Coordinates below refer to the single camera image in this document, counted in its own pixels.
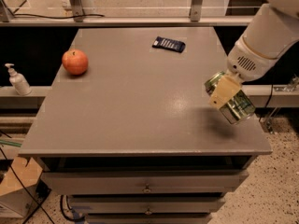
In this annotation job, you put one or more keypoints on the top grey drawer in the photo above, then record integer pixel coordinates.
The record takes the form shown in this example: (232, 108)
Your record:
(144, 182)

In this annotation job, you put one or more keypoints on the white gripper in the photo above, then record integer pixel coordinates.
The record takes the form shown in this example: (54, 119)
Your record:
(247, 62)

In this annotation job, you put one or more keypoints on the green soda can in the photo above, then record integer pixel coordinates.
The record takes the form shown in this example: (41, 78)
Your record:
(238, 108)

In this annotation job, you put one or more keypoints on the red apple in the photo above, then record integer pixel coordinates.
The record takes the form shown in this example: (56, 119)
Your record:
(75, 62)

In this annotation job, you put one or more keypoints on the white pump soap bottle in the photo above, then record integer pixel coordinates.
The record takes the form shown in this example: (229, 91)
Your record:
(18, 80)

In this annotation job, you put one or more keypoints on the middle grey drawer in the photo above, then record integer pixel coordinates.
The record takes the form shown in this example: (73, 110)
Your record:
(146, 204)

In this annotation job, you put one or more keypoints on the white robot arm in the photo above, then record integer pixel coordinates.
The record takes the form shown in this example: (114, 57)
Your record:
(272, 31)

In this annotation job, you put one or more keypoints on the grey drawer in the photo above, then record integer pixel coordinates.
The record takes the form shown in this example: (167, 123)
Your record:
(146, 204)
(144, 182)

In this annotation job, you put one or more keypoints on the grey drawer cabinet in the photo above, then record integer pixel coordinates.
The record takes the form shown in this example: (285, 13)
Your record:
(141, 109)

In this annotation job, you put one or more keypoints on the dark blue snack packet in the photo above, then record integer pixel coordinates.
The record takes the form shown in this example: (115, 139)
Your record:
(169, 44)

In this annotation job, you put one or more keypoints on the cardboard box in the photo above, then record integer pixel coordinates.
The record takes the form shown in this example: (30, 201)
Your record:
(17, 188)

